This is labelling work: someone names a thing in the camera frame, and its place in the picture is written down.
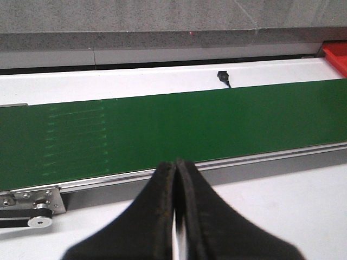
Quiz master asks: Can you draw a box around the grey stone shelf slab right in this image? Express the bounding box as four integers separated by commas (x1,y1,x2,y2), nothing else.
236,1,346,44

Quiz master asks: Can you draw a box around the grey stone shelf slab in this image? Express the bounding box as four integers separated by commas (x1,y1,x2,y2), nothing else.
1,1,258,51
236,1,346,44

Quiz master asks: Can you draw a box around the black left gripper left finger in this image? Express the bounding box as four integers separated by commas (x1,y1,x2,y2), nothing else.
64,162,175,259

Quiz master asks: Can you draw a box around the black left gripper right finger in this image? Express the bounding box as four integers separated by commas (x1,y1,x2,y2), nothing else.
176,160,304,259

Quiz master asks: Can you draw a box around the grey stone shelf slab left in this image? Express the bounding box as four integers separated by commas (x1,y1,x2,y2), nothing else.
1,1,258,51

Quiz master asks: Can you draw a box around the red plastic tray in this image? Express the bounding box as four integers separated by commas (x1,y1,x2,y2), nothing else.
322,41,347,77

